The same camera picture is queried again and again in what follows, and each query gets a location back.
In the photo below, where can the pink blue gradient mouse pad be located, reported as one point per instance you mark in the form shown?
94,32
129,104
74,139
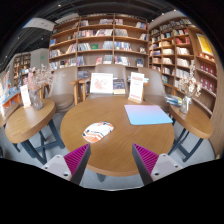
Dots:
148,115

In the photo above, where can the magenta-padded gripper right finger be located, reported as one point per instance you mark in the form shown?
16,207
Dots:
146,160

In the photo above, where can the round wooden side table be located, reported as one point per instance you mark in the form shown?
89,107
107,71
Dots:
30,121
195,121

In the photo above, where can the white orange patterned computer mouse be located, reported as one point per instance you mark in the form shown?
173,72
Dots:
97,131

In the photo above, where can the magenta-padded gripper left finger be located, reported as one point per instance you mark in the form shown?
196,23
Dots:
76,160

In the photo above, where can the glass vase pink dried flowers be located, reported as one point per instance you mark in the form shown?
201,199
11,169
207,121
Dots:
36,96

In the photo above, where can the dark cover book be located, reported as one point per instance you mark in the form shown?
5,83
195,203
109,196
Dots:
119,86

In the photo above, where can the curved wooden bookshelf unit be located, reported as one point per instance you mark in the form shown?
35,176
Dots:
186,56

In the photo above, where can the glass vase beige dried flowers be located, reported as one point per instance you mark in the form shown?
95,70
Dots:
185,103

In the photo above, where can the beige chair holding framed picture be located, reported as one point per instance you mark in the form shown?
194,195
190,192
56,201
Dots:
110,68

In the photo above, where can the small white table sign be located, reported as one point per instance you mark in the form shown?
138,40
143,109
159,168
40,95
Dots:
25,96

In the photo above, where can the white framed red picture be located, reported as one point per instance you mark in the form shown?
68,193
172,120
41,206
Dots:
101,83

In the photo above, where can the wide wooden bookshelf unit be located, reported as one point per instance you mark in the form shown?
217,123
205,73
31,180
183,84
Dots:
100,40

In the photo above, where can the distant small bookshelf unit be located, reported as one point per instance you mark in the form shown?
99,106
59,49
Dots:
20,68

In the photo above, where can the beige chair with book stack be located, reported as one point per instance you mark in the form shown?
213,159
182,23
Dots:
155,83

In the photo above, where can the colourful book stack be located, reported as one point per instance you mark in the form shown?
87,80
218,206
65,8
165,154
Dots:
173,100

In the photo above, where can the beige wooden-armed chair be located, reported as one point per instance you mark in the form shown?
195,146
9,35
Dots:
63,88

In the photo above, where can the white red sign wooden base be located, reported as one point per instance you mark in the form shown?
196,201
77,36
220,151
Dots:
136,87

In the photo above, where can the white hanging ceiling sign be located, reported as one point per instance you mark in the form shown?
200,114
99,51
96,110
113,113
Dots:
39,24

